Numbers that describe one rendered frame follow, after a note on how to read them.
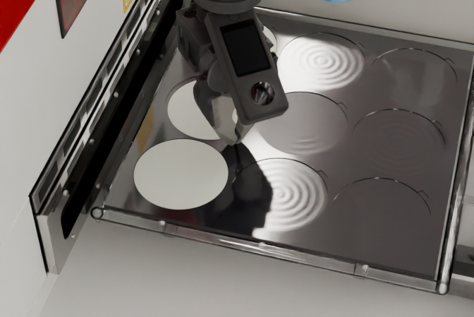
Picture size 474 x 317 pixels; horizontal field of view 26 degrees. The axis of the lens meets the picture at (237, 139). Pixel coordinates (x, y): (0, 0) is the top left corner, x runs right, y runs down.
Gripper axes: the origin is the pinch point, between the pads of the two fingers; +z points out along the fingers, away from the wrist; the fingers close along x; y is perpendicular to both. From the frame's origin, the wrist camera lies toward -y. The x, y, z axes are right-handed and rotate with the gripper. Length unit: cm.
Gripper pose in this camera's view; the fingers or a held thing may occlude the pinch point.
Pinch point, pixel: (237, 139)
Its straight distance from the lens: 111.3
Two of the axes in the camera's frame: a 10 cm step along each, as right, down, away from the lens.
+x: -9.0, 3.1, -3.0
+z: 0.0, 6.9, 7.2
